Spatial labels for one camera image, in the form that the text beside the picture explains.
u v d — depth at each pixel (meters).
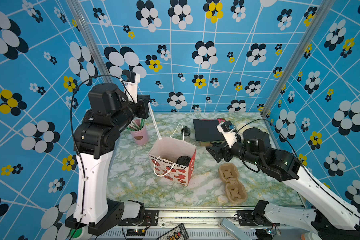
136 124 0.96
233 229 0.67
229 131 0.50
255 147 0.44
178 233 0.69
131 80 0.41
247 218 0.72
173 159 0.89
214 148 0.52
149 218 0.73
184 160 0.80
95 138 0.32
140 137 0.96
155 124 1.12
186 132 0.96
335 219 0.38
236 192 0.79
